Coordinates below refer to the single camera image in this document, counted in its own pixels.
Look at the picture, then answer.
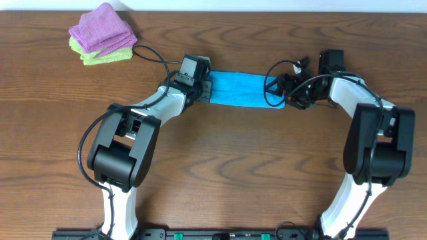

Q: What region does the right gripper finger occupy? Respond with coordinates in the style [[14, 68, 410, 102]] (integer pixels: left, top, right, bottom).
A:
[[266, 74, 288, 89], [266, 87, 286, 100]]

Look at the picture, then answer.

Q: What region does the blue microfiber cloth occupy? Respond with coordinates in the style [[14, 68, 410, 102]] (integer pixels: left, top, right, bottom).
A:
[[208, 71, 285, 109]]

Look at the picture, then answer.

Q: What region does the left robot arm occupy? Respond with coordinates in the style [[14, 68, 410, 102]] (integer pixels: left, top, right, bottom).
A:
[[87, 54, 211, 239]]

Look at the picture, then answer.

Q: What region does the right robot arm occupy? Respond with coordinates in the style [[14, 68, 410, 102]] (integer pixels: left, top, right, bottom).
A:
[[263, 49, 416, 239]]

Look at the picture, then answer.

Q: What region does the folded green cloth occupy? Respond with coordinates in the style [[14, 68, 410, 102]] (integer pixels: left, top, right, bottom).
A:
[[69, 37, 133, 65]]

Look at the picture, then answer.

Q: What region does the folded purple cloth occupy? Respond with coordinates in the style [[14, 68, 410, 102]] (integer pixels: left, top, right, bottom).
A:
[[69, 2, 137, 57]]

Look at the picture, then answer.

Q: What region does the right black cable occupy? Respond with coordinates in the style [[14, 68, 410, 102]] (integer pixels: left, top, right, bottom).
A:
[[263, 59, 384, 239]]

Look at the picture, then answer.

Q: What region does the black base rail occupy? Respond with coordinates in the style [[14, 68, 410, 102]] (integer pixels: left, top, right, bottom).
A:
[[51, 228, 390, 240]]

